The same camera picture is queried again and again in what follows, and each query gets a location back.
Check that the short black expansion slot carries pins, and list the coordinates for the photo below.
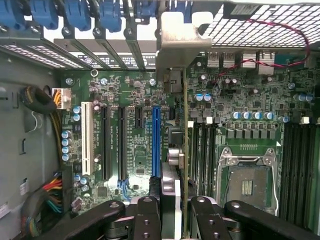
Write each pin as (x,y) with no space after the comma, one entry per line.
(140,117)

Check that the blue expansion slot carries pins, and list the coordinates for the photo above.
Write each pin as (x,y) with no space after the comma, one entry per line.
(156,142)

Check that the white expansion slot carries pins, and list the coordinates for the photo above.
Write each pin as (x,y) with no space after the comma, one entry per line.
(87,137)

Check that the green motherboard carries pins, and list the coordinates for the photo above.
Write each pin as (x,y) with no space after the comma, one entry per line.
(130,150)

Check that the CPU socket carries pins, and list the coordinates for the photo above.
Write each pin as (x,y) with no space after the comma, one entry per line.
(247,180)

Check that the silver socket locking lever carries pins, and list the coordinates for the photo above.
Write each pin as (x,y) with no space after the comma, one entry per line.
(275,185)

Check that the black RAM slot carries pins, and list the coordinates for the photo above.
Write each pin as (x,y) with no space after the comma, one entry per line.
(197,155)
(213,155)
(205,155)

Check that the black open PC case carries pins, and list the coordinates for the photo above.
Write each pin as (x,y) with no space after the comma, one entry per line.
(22,41)

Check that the long black expansion slot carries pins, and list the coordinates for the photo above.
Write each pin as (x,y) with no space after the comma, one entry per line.
(106,142)
(123,142)

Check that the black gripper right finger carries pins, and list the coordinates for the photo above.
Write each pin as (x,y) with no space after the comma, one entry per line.
(210,222)

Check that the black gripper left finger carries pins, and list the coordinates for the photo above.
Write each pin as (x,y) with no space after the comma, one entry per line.
(146,220)

